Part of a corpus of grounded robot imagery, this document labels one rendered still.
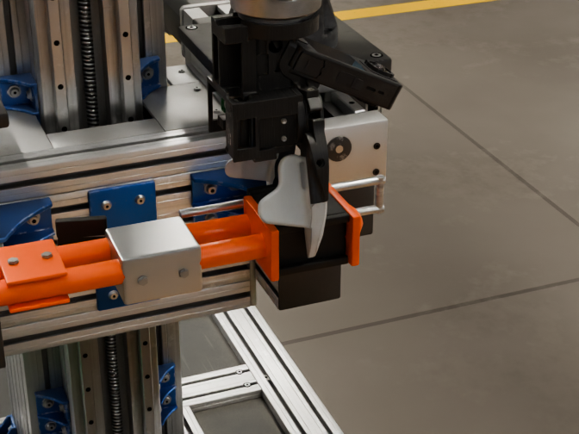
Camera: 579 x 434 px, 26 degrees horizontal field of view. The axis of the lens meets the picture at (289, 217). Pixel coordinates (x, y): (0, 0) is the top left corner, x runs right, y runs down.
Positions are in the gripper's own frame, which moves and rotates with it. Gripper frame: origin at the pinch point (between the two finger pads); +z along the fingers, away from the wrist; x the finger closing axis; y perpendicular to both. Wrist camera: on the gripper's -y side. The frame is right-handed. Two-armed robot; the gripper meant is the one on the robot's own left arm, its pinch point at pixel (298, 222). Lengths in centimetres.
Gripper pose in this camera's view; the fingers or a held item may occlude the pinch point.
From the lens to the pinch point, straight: 113.1
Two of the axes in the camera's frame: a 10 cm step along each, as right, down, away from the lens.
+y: -9.4, 1.6, -3.2
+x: 3.5, 4.3, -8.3
